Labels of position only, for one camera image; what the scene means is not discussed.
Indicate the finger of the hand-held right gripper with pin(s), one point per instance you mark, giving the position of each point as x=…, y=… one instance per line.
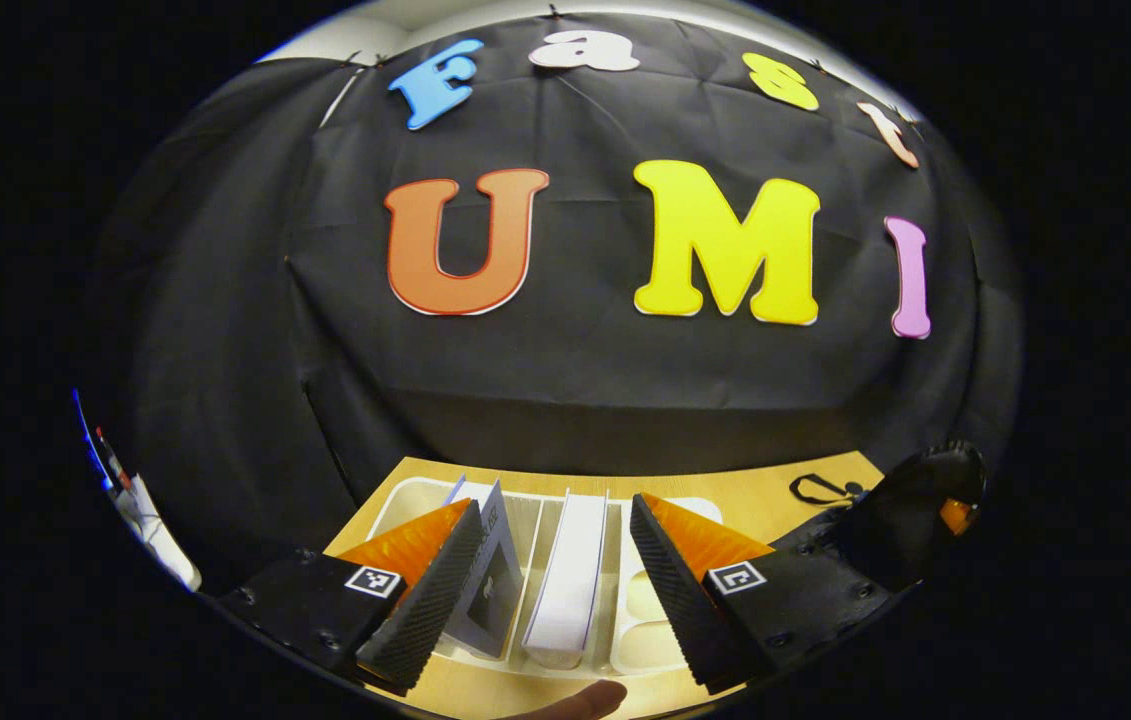
x=957, y=516

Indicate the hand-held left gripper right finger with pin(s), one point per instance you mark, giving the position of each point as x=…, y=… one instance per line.
x=680, y=600

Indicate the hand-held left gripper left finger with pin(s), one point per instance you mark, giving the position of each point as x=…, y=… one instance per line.
x=430, y=600

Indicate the cream plastic bookshelf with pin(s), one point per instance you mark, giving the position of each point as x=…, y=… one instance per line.
x=650, y=610

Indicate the blue schoolbag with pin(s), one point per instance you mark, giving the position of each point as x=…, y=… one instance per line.
x=915, y=500

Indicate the grey book with portrait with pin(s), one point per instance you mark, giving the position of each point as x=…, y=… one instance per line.
x=490, y=590

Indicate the white book with black print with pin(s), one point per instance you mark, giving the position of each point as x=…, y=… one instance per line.
x=570, y=580

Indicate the black backdrop cloth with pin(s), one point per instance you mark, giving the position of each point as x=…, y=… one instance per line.
x=575, y=380

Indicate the white side desk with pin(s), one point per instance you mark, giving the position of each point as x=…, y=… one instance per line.
x=160, y=540

